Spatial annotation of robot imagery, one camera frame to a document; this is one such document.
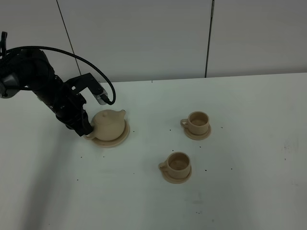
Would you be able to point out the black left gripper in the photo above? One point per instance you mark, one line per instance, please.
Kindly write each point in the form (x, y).
(66, 101)

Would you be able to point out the beige ceramic teapot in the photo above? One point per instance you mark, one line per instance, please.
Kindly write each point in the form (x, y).
(107, 125)

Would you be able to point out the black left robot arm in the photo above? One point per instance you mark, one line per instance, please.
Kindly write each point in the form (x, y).
(30, 70)

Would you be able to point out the beige teapot saucer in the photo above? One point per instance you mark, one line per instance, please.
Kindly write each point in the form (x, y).
(116, 142)

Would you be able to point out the beige near teacup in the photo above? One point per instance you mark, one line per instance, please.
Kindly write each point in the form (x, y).
(177, 165)

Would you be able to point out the beige teacup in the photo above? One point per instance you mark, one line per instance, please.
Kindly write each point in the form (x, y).
(197, 123)
(177, 165)

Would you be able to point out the beige near cup saucer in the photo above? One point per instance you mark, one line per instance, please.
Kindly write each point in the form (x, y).
(171, 180)

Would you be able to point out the beige cup saucer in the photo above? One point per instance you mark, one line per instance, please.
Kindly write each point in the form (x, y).
(197, 137)
(171, 180)

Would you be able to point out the beige far teacup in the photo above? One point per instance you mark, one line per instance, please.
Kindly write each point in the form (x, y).
(197, 123)

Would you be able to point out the beige far cup saucer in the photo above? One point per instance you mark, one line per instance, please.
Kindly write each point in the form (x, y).
(197, 137)

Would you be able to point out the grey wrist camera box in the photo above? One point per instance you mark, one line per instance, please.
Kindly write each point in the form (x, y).
(101, 96)

